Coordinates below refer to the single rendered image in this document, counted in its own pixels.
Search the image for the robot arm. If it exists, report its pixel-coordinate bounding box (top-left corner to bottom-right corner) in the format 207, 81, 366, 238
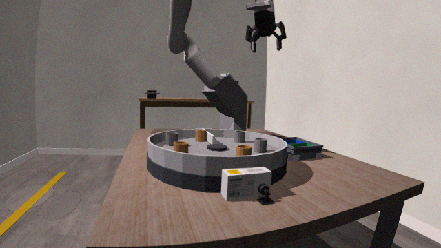
167, 0, 274, 89

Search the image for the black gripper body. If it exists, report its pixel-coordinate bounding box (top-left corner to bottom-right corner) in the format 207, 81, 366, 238
254, 10, 277, 37

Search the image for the grey metal sleeve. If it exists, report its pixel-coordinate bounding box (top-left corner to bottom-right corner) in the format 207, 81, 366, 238
166, 132, 178, 146
254, 138, 267, 153
234, 130, 245, 143

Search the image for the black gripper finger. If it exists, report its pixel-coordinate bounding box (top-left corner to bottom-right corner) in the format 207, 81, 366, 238
265, 21, 287, 51
245, 25, 263, 52

